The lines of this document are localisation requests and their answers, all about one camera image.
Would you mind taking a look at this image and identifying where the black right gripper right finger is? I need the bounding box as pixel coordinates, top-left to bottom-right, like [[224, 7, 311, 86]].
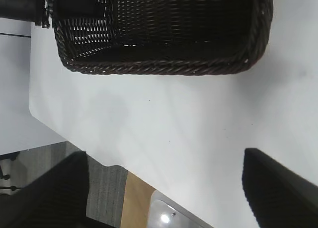
[[242, 148, 318, 228]]

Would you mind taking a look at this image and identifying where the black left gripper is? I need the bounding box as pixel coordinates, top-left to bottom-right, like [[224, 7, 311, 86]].
[[0, 0, 111, 29]]

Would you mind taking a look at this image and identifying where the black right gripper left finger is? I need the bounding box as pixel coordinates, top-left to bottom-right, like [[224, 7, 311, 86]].
[[0, 151, 89, 228]]

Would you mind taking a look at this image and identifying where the dark brown wicker basket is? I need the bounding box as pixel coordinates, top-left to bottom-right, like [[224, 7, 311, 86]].
[[52, 0, 274, 76]]

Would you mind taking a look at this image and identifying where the black chair base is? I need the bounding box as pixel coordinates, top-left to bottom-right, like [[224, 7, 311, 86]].
[[0, 151, 23, 196]]

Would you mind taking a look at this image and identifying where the clear plastic box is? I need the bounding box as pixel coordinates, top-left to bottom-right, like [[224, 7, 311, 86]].
[[148, 189, 212, 228]]

